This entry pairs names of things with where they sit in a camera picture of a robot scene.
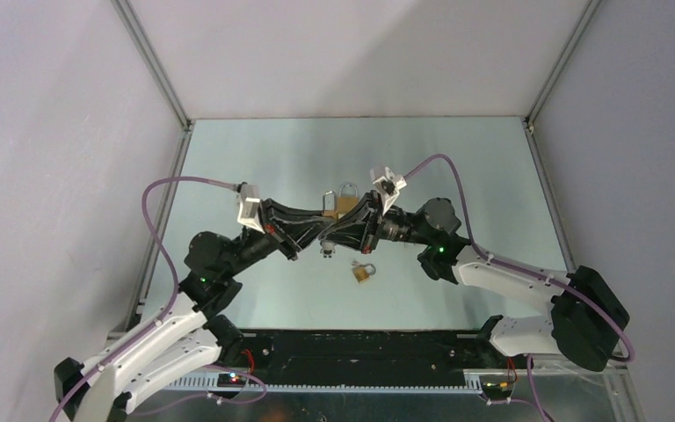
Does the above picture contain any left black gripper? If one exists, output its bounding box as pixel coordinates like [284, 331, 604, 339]
[222, 198, 334, 278]

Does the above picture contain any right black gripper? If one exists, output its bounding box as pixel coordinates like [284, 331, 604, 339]
[319, 191, 433, 256]

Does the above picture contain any large brass padlock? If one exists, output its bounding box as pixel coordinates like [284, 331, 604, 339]
[336, 182, 360, 217]

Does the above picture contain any small brass padlock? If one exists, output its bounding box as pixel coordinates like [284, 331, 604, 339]
[352, 261, 376, 283]

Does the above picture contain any long shackle brass padlock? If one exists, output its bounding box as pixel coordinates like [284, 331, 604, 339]
[322, 191, 338, 220]

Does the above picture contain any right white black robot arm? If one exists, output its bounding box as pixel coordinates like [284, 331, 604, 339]
[320, 192, 630, 372]

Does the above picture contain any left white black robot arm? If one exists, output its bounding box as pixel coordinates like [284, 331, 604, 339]
[51, 200, 336, 421]

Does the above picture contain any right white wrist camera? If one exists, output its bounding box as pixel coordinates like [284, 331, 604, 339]
[370, 165, 407, 215]

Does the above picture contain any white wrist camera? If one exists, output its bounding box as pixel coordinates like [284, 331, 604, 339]
[236, 183, 265, 233]
[370, 165, 407, 215]

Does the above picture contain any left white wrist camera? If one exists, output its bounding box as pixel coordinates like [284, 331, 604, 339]
[236, 183, 265, 233]

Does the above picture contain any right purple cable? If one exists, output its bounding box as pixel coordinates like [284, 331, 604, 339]
[404, 153, 636, 422]

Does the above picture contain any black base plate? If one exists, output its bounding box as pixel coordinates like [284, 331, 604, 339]
[215, 329, 526, 386]

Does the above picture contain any right aluminium frame post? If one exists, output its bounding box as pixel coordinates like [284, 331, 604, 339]
[522, 0, 604, 144]

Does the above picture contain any aluminium frame post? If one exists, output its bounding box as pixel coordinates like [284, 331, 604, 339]
[522, 0, 604, 144]
[110, 0, 193, 138]

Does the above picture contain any slotted grey cable duct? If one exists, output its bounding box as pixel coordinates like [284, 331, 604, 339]
[104, 367, 490, 397]

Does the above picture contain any left aluminium frame post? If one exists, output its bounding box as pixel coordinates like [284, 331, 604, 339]
[110, 0, 193, 138]

